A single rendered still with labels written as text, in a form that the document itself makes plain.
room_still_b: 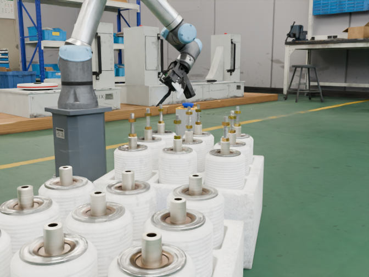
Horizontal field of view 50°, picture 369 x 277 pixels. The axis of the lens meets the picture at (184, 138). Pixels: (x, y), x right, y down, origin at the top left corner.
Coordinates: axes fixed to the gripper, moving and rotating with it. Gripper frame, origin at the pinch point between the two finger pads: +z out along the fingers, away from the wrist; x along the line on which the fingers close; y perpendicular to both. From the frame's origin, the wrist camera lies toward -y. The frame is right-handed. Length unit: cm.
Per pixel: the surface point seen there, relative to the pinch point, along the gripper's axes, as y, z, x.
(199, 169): 4, 41, 47
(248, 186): 1, 45, 64
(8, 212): 44, 78, 67
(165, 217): 29, 70, 82
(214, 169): 9, 46, 61
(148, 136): 17, 37, 37
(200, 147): 8, 36, 49
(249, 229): -3, 55, 66
